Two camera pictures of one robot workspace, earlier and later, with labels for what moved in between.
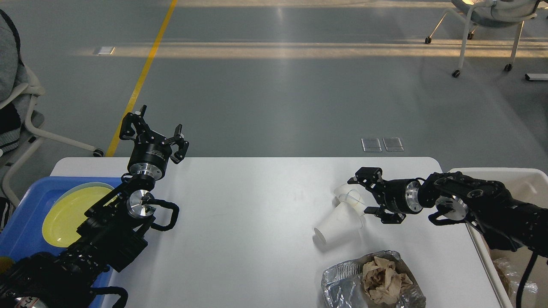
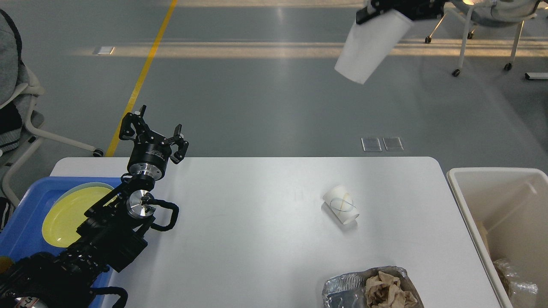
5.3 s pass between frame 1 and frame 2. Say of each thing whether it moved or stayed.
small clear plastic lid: stayed
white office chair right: stayed
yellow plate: stayed
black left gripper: stayed
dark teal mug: stayed
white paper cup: moved
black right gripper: moved
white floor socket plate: stayed
